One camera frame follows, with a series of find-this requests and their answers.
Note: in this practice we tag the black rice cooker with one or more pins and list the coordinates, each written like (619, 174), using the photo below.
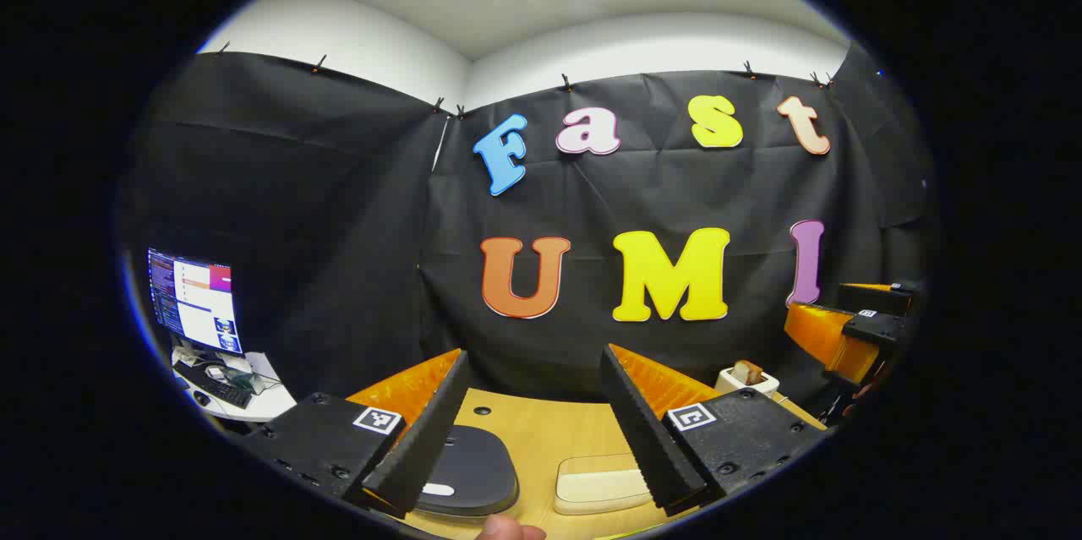
(482, 464)

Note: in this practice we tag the black backdrop cloth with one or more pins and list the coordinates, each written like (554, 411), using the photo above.
(338, 227)

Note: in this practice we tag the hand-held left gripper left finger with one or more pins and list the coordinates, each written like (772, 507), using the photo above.
(431, 430)

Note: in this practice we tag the white side table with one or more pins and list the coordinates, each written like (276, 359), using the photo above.
(266, 405)

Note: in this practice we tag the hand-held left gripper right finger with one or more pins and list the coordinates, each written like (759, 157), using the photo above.
(647, 439)

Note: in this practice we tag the clear container of rice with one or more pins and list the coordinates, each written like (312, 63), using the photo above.
(592, 485)

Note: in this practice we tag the black keyboard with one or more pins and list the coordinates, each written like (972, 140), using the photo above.
(215, 388)

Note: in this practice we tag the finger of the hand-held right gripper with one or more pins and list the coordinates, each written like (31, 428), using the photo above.
(879, 299)
(879, 329)

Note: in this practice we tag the white toaster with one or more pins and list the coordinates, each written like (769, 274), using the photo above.
(761, 386)

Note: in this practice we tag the computer monitor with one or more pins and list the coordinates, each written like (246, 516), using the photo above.
(199, 303)

